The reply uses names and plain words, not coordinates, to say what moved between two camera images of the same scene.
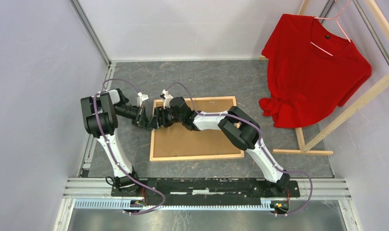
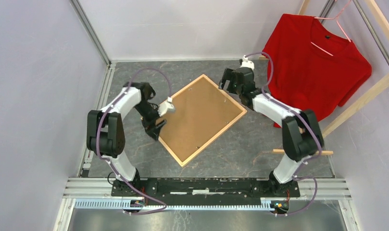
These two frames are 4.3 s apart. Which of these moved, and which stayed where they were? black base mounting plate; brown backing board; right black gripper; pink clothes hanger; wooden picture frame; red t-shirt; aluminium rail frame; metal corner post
Moved: wooden picture frame; brown backing board; right black gripper
Stayed: red t-shirt; metal corner post; pink clothes hanger; black base mounting plate; aluminium rail frame
